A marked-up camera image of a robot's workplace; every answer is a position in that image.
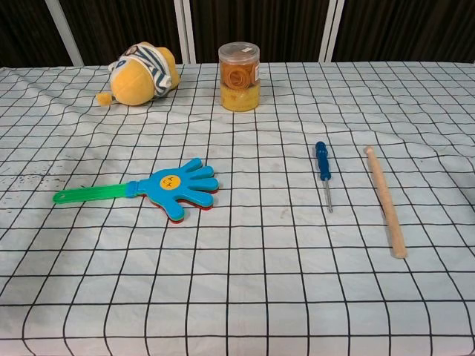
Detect blue hand clapper toy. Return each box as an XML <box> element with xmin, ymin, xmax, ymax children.
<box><xmin>52</xmin><ymin>158</ymin><xmax>220</xmax><ymax>226</ymax></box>

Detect clear jar orange contents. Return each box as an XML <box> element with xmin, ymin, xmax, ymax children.
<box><xmin>217</xmin><ymin>42</ymin><xmax>261</xmax><ymax>112</ymax></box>

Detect white checkered tablecloth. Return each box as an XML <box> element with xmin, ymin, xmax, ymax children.
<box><xmin>0</xmin><ymin>61</ymin><xmax>475</xmax><ymax>356</ymax></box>

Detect yellow plush toy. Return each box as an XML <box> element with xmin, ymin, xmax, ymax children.
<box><xmin>95</xmin><ymin>42</ymin><xmax>181</xmax><ymax>108</ymax></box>

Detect wooden stick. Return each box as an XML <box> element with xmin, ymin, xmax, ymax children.
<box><xmin>363</xmin><ymin>145</ymin><xmax>408</xmax><ymax>260</ymax></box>

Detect blue handled screwdriver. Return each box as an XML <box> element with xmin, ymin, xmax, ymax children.
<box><xmin>315</xmin><ymin>141</ymin><xmax>334</xmax><ymax>214</ymax></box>

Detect white metal frame post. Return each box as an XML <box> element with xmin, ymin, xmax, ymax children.
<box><xmin>318</xmin><ymin>0</ymin><xmax>347</xmax><ymax>63</ymax></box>
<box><xmin>44</xmin><ymin>0</ymin><xmax>85</xmax><ymax>67</ymax></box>
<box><xmin>173</xmin><ymin>0</ymin><xmax>198</xmax><ymax>64</ymax></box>

